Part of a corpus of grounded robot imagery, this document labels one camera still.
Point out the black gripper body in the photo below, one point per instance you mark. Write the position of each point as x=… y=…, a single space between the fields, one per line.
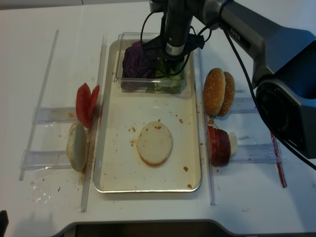
x=175 y=35

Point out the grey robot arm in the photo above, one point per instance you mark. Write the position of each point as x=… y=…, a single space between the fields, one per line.
x=283 y=84

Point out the grey robot base edge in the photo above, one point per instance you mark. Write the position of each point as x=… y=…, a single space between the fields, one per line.
x=149 y=229

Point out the green lettuce head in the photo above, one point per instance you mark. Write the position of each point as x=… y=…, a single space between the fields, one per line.
x=170 y=71

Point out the rear tomato slice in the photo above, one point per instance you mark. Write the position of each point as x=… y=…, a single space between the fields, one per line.
x=93 y=101

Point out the tomato slice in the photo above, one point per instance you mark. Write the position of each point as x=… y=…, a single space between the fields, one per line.
x=93 y=101
x=82 y=105

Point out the front tomato slice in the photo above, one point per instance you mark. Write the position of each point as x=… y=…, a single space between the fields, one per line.
x=82 y=105

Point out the round bread slice on tray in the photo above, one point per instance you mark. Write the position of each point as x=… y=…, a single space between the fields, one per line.
x=154 y=143

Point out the white cheese slice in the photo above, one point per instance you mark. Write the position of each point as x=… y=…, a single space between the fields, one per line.
x=233 y=143

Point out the dark red meat patties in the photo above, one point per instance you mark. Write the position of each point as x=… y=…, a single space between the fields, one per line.
x=219 y=146

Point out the upright bread slice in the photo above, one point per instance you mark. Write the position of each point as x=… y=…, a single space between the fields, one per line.
x=76 y=149

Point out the purple cabbage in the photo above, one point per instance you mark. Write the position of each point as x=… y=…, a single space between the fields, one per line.
x=136 y=65

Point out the clear plastic container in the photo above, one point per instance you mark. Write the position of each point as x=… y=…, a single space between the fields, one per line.
x=125 y=40

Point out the rear sesame bun top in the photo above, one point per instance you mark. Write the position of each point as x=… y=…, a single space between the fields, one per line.
x=229 y=94

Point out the sesame bun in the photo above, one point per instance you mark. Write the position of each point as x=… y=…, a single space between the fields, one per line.
x=229 y=94
x=214 y=91

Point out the front sesame bun top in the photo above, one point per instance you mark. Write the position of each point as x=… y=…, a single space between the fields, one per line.
x=214 y=91

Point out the right upper clear holder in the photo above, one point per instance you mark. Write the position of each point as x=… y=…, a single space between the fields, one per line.
x=243 y=106

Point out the clear holder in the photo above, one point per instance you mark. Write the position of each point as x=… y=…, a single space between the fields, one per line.
x=263 y=153
x=54 y=115
x=36 y=160
x=243 y=106

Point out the metal baking tray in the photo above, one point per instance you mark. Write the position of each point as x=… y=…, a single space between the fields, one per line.
x=118 y=166

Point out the right lower clear holder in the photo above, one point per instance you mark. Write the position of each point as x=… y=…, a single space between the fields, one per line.
x=263 y=153

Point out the far left clear strip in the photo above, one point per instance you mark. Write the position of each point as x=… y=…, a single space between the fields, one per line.
x=38 y=106

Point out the left upper clear holder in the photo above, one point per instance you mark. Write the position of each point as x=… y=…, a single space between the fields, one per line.
x=54 y=115

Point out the left lower clear holder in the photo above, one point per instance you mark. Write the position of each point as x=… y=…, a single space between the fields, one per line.
x=36 y=160

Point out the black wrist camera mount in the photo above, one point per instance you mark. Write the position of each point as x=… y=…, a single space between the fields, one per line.
x=159 y=47

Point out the left clear acrylic rail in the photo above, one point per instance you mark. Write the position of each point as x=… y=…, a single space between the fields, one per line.
x=93 y=130

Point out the clear acrylic rail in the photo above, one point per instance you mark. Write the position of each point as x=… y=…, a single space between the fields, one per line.
x=207 y=179
x=93 y=130

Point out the right clear acrylic rail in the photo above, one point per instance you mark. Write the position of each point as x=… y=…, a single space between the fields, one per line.
x=207 y=179

